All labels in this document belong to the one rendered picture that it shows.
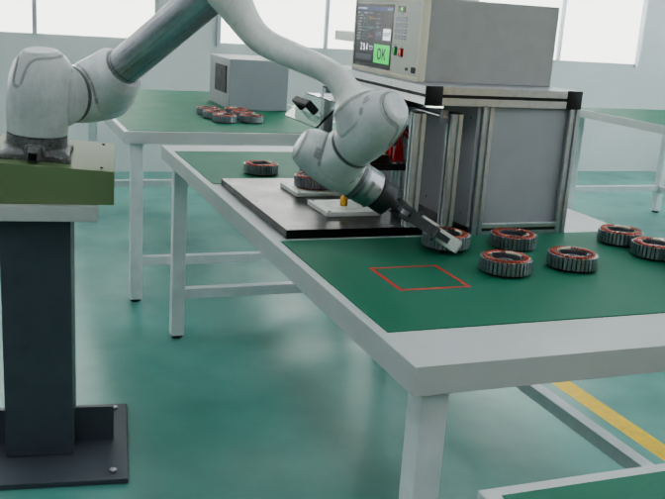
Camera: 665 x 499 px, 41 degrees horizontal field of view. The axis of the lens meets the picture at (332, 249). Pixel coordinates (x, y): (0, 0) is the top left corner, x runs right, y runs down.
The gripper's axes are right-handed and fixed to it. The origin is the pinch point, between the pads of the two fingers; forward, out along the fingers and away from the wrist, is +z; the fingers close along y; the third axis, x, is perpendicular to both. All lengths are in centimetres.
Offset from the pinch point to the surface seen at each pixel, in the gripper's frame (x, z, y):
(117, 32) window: -24, -83, -499
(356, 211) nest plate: -7.6, -13.0, -24.8
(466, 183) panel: 13.6, 4.3, -16.7
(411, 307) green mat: -12.7, -16.2, 41.3
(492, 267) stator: 0.9, 3.4, 21.6
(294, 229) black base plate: -18.1, -28.5, -9.8
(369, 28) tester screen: 35, -29, -55
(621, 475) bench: -9, -10, 104
